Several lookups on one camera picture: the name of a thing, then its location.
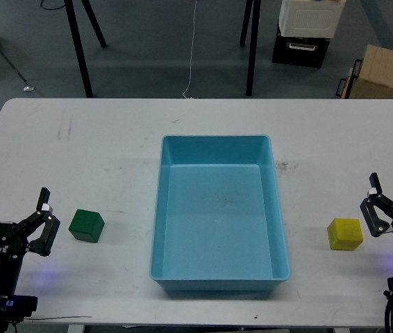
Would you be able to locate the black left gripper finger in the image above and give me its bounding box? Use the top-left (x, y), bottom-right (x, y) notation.
top-left (10, 187), bottom-right (60, 257)

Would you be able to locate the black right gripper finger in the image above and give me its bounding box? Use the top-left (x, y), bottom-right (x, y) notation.
top-left (360, 172), bottom-right (393, 237)

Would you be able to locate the yellow cube block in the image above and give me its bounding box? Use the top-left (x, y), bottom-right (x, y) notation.
top-left (327, 218), bottom-right (364, 250)

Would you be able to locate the green cube block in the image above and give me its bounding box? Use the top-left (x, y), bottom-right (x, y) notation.
top-left (68, 209), bottom-right (105, 244)

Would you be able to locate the cardboard box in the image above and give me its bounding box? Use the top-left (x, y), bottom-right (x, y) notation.
top-left (349, 44), bottom-right (393, 99)

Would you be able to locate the black drawer box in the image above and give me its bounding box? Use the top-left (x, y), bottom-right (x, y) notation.
top-left (271, 28), bottom-right (331, 69)

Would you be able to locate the blue plastic bin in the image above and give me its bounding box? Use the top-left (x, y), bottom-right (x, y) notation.
top-left (150, 135), bottom-right (291, 291)

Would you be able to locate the black table leg left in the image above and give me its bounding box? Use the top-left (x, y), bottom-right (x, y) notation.
top-left (64, 0), bottom-right (93, 98)

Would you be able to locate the black table leg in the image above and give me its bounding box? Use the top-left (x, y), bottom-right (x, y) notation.
top-left (246, 1), bottom-right (261, 97)
top-left (64, 0), bottom-right (93, 98)

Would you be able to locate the white storage crate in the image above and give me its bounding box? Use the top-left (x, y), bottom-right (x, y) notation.
top-left (278, 1), bottom-right (346, 39)

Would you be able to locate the black angled leg left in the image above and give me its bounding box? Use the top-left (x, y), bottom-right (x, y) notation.
top-left (81, 0), bottom-right (107, 48)

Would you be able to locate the black angled leg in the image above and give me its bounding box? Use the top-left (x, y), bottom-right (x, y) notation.
top-left (81, 0), bottom-right (107, 48)
top-left (239, 0), bottom-right (253, 47)

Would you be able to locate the black table leg right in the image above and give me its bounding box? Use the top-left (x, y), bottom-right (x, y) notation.
top-left (246, 1), bottom-right (261, 97)

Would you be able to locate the black angled leg right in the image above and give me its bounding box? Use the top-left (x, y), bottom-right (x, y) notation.
top-left (239, 0), bottom-right (253, 47)

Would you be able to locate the black metal handle frame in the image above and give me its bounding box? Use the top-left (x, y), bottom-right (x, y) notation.
top-left (335, 58), bottom-right (362, 99)

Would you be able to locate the white hanging cable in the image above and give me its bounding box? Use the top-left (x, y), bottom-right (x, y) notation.
top-left (182, 0), bottom-right (197, 99)

